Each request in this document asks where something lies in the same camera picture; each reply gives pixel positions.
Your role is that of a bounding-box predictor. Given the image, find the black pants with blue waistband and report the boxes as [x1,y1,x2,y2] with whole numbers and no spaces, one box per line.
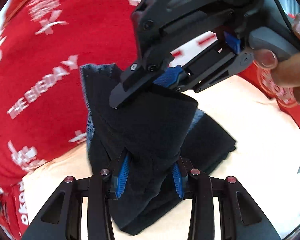
[80,64,236,236]

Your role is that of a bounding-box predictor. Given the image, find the person's right hand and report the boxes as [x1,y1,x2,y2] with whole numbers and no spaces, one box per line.
[253,12,300,107]

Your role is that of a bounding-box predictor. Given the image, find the cream embossed towel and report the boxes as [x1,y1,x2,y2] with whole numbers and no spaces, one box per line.
[23,76,300,239]

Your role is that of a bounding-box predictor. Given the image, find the red blanket with white characters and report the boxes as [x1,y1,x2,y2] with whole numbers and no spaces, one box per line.
[0,0,300,240]

